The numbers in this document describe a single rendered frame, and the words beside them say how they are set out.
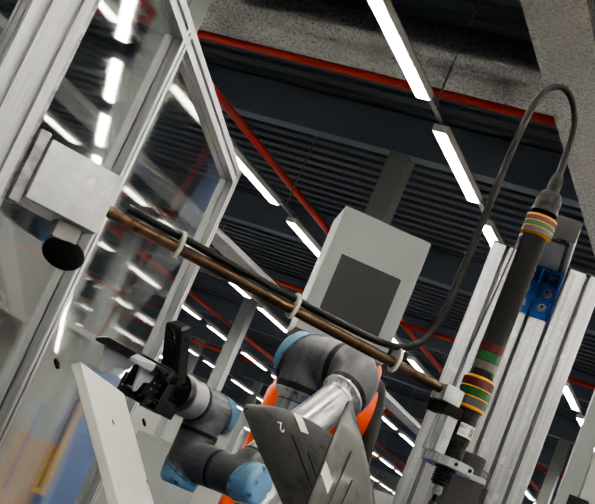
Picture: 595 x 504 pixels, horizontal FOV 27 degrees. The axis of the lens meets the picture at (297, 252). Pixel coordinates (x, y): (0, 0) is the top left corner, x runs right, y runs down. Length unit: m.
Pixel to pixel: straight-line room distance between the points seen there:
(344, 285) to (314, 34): 5.87
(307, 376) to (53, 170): 1.28
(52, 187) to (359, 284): 4.45
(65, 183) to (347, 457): 0.42
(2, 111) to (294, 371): 1.34
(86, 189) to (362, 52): 9.87
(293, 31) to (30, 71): 10.15
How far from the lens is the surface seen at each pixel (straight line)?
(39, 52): 1.38
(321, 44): 11.39
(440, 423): 1.66
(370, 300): 5.77
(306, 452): 1.68
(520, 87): 10.69
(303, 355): 2.58
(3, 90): 1.38
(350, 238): 5.80
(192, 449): 2.35
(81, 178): 1.39
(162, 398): 2.25
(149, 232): 1.45
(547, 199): 1.74
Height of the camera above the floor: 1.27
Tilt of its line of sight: 12 degrees up
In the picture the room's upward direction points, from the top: 23 degrees clockwise
